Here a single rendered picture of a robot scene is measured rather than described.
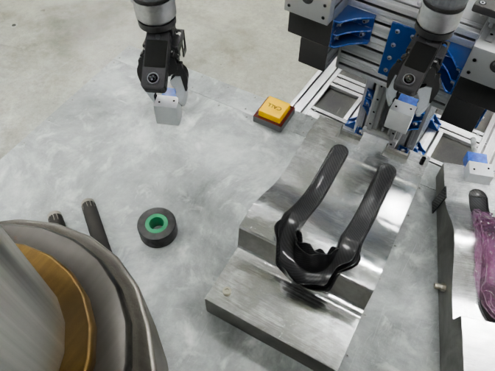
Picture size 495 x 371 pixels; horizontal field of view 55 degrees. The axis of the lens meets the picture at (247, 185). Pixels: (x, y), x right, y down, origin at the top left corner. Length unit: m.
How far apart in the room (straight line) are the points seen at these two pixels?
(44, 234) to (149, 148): 1.02
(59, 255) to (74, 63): 2.64
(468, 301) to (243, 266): 0.41
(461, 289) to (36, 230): 0.86
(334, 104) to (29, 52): 1.70
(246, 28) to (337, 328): 2.24
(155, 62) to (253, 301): 0.47
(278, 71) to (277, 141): 1.44
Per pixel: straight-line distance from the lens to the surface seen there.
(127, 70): 1.40
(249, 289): 0.89
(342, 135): 1.12
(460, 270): 0.97
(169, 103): 1.05
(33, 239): 0.17
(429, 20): 0.94
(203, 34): 2.85
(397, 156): 1.11
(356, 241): 0.90
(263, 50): 2.73
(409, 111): 1.08
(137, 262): 1.01
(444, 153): 2.08
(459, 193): 1.11
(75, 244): 0.17
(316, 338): 0.87
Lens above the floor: 1.68
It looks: 54 degrees down
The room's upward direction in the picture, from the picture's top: 1 degrees clockwise
